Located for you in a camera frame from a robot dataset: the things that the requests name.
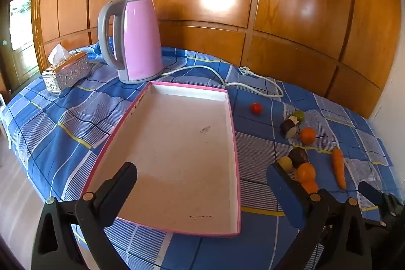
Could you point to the blue plaid blanket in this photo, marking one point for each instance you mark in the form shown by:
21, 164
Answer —
63, 130

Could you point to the small yellow potato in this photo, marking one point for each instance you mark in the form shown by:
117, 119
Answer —
285, 163

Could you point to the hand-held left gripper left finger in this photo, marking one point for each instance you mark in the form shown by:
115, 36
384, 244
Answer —
120, 184

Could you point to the dark wrinkled round fruit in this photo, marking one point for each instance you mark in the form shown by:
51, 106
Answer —
298, 157

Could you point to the silver embossed tissue box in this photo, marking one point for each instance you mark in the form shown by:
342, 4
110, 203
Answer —
66, 74

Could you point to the green round fruit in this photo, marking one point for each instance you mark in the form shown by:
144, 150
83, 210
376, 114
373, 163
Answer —
299, 114

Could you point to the red tomato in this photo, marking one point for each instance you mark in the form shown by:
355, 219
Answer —
256, 108

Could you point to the small eggplant piece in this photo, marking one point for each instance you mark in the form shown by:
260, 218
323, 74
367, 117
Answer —
290, 118

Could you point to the pink rimmed white tray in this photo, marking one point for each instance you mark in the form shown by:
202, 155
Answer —
177, 146

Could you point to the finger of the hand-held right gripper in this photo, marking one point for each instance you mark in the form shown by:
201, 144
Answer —
370, 191

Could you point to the large eggplant chunk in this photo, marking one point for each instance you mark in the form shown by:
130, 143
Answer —
287, 130

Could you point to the carrot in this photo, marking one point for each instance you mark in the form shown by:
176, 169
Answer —
338, 167

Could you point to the wooden door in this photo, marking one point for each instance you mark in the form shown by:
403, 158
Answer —
19, 36

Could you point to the pink electric kettle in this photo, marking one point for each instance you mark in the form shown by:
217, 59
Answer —
142, 36

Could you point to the orange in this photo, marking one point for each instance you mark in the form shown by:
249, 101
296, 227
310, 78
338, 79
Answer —
305, 172
310, 186
308, 135

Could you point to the white tissue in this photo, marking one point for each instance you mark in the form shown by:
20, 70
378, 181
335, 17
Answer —
58, 53

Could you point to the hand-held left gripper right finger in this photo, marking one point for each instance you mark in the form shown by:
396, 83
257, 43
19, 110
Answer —
284, 194

